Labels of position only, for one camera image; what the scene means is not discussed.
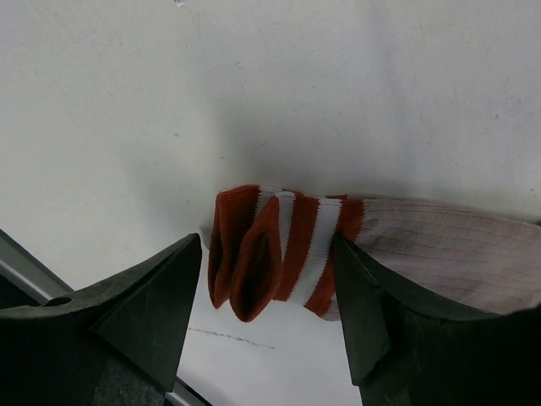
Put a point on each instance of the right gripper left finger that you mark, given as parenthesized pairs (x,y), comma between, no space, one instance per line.
(105,338)

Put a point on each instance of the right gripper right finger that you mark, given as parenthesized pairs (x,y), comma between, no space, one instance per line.
(409,346)

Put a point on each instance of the taupe sock with red stripes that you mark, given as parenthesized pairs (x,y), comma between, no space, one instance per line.
(276,244)

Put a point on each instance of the aluminium frame rail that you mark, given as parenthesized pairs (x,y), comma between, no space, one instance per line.
(34,275)

